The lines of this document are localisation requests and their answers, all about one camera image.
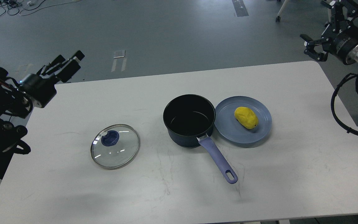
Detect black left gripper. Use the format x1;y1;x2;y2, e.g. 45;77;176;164
21;50;85;108

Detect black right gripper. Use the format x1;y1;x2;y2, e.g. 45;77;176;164
300;0;358;65

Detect glass pot lid blue knob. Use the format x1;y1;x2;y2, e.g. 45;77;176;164
90;124;140;170

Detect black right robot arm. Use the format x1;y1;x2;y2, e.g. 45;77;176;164
300;0;358;102

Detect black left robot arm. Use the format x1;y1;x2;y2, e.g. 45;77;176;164
0;50;85;157

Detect yellow potato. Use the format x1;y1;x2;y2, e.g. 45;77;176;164
234;107;259;129

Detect white chair legs with casters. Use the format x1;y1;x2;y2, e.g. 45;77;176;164
275;0;358;31

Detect blue round plate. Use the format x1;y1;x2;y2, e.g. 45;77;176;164
215;96;272;144

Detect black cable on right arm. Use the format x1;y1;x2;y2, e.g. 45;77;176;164
331;73;358;140

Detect tangled cables top left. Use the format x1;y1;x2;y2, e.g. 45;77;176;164
0;0;80;20

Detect dark blue saucepan purple handle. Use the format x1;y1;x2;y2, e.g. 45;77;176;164
163;95;238;184

